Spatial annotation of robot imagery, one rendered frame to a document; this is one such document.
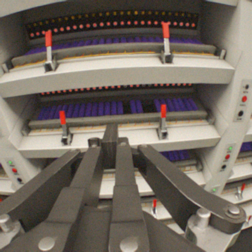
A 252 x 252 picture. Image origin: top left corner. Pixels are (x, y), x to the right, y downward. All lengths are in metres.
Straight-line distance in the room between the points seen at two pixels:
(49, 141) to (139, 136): 0.26
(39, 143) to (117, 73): 0.30
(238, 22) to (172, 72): 0.21
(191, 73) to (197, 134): 0.18
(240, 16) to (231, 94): 0.20
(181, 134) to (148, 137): 0.10
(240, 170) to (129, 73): 0.58
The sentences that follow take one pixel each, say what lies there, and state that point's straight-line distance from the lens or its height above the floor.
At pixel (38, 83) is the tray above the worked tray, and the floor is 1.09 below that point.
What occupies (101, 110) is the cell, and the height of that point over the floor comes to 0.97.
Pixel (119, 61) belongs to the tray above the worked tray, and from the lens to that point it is 0.36.
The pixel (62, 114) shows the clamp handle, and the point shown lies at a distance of 0.41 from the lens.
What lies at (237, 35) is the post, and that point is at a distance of 0.45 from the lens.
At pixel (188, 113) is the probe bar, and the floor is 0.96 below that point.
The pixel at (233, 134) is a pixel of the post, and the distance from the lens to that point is 0.52.
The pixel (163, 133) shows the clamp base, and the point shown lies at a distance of 0.43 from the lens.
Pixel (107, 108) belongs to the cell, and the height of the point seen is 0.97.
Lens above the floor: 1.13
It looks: 27 degrees down
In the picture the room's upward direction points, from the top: 3 degrees counter-clockwise
